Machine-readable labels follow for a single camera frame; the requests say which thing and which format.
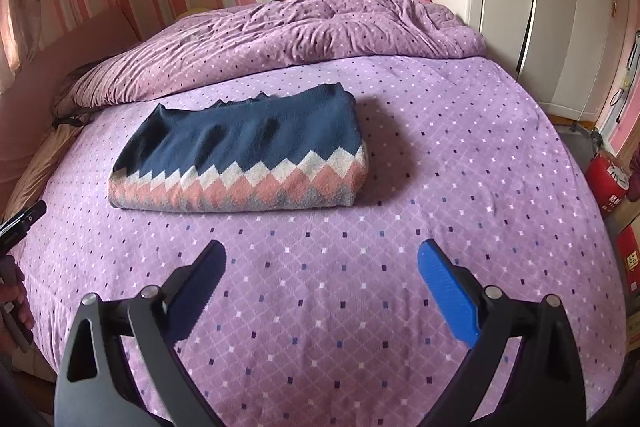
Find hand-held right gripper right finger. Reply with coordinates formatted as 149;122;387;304
418;238;587;427

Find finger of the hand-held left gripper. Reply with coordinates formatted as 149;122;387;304
0;200;48;253

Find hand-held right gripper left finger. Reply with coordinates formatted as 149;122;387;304
54;239;227;427

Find navy diamond-patterned knit sweater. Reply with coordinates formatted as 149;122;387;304
108;83;370;214

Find person's left hand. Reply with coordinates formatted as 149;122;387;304
0;279;36;334

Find brown pillow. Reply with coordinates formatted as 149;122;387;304
2;122;87;214

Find bed with purple dotted sheet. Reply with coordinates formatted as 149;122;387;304
7;57;628;427

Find pink padded headboard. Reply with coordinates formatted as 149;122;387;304
0;4;144;208

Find red cardboard box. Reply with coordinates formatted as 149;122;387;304
616;217;640;296

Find red fire extinguisher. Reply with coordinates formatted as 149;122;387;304
584;151;632;214

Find pink window curtain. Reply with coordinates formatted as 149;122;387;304
0;0;67;74

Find purple dotted quilt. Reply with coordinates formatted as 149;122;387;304
52;0;489;120

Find white wardrobe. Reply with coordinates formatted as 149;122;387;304
420;0;640;128

